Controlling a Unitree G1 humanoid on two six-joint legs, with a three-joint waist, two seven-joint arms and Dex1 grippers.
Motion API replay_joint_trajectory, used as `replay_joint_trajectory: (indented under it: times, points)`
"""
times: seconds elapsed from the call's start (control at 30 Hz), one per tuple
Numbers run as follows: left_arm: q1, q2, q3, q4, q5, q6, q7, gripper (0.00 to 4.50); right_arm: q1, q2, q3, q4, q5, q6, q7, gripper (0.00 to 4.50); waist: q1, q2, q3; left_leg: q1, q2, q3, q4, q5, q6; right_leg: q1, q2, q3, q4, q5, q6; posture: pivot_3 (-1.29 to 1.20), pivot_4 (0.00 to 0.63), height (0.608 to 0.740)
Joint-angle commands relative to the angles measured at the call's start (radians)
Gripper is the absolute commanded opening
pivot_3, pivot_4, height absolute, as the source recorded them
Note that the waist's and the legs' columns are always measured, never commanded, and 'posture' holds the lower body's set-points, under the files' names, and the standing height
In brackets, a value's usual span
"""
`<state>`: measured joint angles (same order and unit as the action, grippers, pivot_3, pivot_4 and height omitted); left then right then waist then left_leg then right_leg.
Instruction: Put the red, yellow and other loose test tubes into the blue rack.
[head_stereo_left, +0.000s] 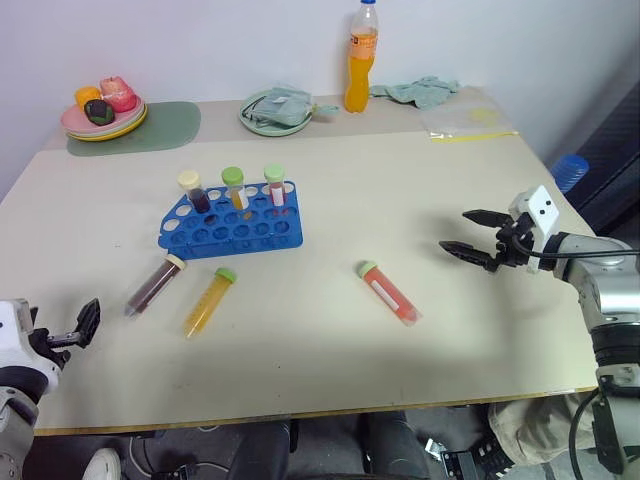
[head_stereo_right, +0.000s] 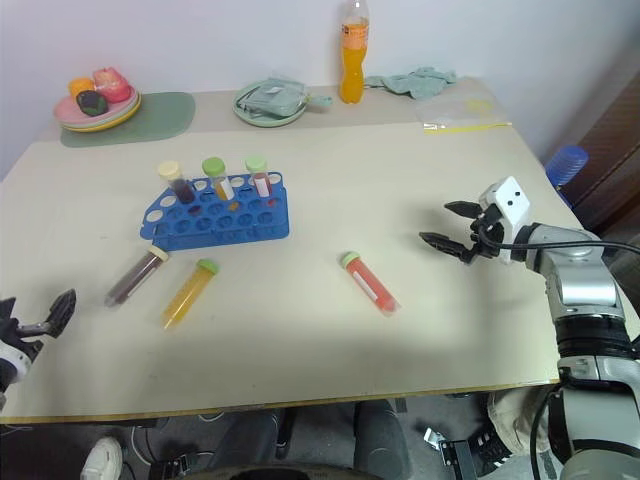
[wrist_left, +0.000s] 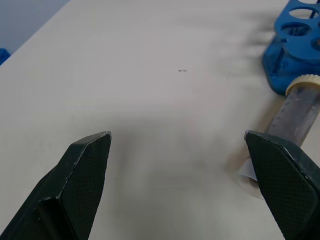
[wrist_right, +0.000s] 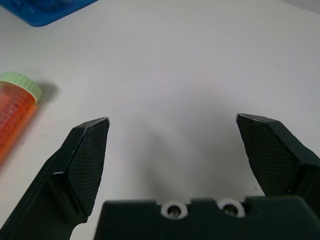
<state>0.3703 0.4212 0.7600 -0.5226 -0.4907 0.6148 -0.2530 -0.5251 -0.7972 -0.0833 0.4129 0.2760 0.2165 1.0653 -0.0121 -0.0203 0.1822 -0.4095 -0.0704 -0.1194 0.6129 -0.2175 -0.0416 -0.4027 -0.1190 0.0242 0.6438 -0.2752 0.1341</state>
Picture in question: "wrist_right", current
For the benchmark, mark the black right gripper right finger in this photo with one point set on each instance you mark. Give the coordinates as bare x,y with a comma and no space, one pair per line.
275,155

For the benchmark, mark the orange tube with green cap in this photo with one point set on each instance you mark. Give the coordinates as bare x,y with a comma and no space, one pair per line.
15,112

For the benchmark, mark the blue plastic tray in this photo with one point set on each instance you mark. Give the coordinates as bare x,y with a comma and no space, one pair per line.
47,11

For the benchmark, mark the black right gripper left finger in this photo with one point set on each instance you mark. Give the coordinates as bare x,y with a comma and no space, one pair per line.
75,170

